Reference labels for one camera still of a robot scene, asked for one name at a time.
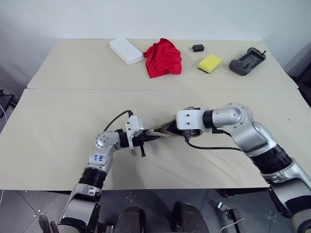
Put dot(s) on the grey handheld controller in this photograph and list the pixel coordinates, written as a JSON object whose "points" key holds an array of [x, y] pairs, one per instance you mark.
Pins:
{"points": [[246, 61]]}

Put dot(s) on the white plastic box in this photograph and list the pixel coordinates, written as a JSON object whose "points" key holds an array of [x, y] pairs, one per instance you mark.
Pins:
{"points": [[125, 50]]}

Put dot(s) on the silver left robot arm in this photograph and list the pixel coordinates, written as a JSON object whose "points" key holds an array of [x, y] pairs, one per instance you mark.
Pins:
{"points": [[98, 160]]}

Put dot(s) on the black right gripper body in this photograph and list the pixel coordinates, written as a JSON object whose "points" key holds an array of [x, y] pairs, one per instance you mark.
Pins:
{"points": [[192, 133]]}

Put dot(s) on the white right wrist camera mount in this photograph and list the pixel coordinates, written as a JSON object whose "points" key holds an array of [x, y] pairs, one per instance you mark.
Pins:
{"points": [[188, 119]]}

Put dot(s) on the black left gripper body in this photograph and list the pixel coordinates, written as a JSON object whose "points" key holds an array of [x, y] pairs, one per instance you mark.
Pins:
{"points": [[143, 138]]}

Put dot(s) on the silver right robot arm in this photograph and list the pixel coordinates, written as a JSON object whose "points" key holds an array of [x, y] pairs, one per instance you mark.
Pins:
{"points": [[257, 136]]}

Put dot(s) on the beige table cover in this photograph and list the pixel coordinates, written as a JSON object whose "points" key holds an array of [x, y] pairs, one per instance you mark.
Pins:
{"points": [[85, 65], [60, 145]]}

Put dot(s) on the black power adapter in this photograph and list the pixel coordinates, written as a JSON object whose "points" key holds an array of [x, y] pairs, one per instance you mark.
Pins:
{"points": [[197, 48]]}

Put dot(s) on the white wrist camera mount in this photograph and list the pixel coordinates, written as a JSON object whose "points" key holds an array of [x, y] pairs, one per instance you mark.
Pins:
{"points": [[134, 126], [188, 119]]}

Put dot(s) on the black stand with white tag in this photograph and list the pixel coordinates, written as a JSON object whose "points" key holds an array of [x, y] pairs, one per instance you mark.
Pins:
{"points": [[229, 214]]}

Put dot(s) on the yellow sponge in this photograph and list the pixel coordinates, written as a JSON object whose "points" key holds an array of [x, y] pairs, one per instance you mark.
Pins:
{"points": [[209, 63]]}

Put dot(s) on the black equipment beside table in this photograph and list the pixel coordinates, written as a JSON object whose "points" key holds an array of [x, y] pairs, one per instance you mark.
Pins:
{"points": [[6, 99]]}

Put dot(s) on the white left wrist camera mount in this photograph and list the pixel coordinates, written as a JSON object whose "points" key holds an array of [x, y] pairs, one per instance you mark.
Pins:
{"points": [[134, 126]]}

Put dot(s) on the red cloth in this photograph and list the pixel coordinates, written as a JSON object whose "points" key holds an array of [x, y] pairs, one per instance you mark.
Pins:
{"points": [[164, 59]]}

